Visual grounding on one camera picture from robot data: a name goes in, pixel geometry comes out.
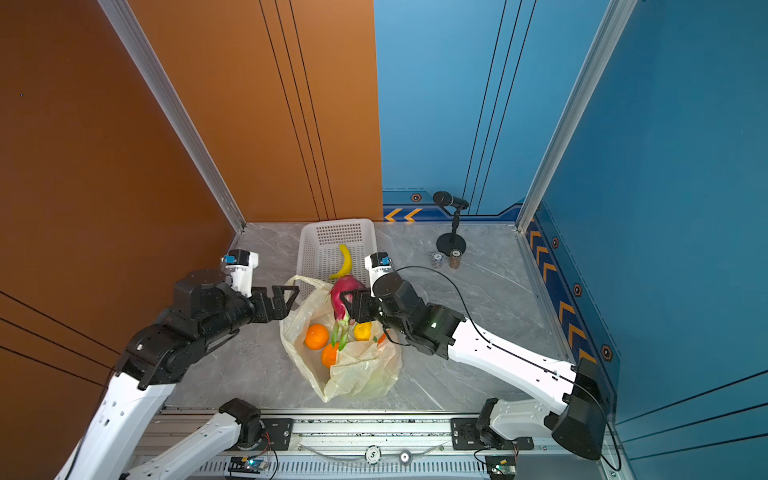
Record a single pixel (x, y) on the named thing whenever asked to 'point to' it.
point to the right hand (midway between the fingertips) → (346, 295)
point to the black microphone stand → (453, 240)
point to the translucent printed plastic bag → (366, 364)
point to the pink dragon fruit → (342, 313)
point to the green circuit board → (242, 464)
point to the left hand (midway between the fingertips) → (283, 286)
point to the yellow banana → (347, 263)
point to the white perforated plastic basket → (320, 257)
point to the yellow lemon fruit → (363, 331)
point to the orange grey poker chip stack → (455, 259)
